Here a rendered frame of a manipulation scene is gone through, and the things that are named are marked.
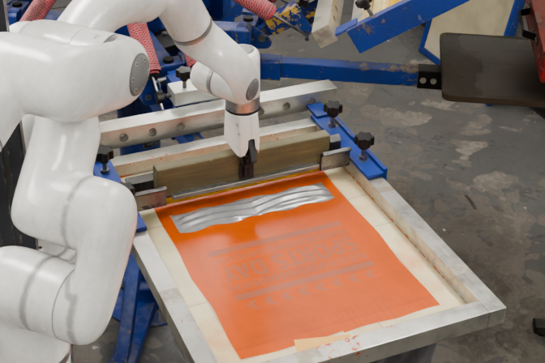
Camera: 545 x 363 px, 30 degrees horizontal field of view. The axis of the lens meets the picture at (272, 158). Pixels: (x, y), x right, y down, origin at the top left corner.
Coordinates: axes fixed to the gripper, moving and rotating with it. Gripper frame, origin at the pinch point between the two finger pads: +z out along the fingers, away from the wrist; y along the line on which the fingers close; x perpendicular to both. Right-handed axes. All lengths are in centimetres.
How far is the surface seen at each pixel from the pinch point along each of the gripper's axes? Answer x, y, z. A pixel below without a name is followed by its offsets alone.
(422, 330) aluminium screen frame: 11, 60, 2
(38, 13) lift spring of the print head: -29, -73, -11
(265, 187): 4.8, 1.3, 6.1
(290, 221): 4.7, 15.5, 6.0
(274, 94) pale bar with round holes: 17.7, -24.1, -2.3
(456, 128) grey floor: 156, -144, 104
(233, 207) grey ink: -5.1, 6.9, 5.4
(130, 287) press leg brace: -12, -65, 80
